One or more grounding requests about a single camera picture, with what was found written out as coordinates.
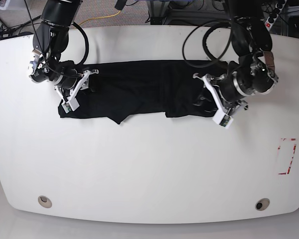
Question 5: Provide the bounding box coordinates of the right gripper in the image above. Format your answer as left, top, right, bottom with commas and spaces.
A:
54, 69, 100, 104

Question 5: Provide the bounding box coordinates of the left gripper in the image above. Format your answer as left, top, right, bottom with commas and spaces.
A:
193, 73, 249, 117

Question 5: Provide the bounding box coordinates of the black T-shirt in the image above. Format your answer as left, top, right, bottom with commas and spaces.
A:
58, 60, 227, 124

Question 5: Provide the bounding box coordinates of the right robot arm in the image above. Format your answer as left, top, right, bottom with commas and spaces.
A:
28, 0, 99, 103

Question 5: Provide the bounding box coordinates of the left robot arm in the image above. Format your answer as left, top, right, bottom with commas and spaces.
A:
192, 0, 279, 118

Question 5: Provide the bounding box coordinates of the red tape rectangle marking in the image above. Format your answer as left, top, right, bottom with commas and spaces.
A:
276, 138, 297, 175

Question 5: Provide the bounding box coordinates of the white power strip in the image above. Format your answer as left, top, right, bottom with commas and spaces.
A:
265, 0, 287, 31

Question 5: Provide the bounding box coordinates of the right table grommet hole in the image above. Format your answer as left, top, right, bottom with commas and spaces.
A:
255, 198, 270, 211

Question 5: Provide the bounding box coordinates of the table grommet hole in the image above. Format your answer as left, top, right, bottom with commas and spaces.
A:
255, 198, 270, 211
38, 196, 52, 208

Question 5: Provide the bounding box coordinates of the left table grommet hole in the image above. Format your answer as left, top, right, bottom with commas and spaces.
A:
38, 196, 52, 208

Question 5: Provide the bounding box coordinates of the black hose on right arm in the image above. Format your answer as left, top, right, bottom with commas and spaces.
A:
69, 21, 90, 66

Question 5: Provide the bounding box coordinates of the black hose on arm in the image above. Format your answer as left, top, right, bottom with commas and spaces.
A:
182, 19, 234, 68
69, 21, 90, 66

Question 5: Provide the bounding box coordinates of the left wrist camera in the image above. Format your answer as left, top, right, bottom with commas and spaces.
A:
212, 110, 234, 129

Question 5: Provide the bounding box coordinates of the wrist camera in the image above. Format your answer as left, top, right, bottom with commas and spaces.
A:
212, 110, 234, 129
61, 98, 80, 114

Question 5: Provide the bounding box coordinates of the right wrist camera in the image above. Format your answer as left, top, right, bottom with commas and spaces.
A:
61, 98, 80, 114

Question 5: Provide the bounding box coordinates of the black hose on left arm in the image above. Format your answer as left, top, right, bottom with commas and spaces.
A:
182, 19, 234, 68

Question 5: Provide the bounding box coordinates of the yellow cable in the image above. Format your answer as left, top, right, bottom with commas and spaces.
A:
78, 9, 122, 27

